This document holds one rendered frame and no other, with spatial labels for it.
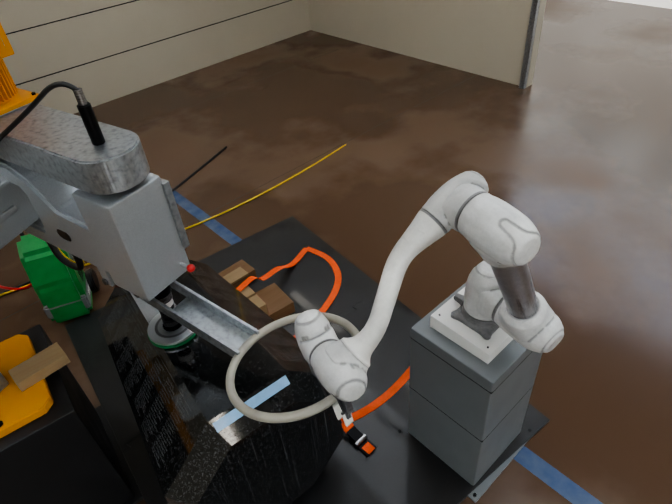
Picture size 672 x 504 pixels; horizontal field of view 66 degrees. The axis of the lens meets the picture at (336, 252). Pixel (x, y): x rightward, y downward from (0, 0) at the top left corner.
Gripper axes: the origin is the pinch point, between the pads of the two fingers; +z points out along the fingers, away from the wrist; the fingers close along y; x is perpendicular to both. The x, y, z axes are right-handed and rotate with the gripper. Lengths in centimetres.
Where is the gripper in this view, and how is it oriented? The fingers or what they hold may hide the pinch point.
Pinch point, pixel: (343, 413)
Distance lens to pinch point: 171.3
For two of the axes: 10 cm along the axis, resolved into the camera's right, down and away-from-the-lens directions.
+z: 2.4, 8.1, 5.3
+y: -6.4, -2.8, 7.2
